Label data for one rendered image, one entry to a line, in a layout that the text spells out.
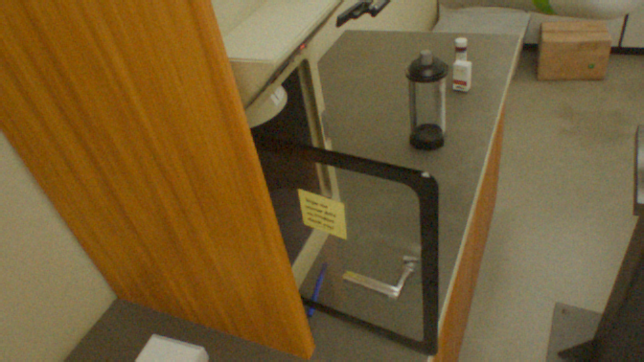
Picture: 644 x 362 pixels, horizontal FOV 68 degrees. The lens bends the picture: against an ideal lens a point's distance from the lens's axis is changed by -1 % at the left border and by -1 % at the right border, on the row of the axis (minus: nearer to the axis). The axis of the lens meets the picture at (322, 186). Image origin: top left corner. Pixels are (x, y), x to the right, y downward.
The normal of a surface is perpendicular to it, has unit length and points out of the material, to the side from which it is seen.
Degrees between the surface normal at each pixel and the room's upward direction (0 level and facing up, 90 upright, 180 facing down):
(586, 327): 0
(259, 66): 90
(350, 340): 0
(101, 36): 90
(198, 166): 90
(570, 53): 88
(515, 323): 0
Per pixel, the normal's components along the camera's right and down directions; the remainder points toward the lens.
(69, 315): 0.91, 0.15
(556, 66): -0.29, 0.71
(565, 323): -0.15, -0.76
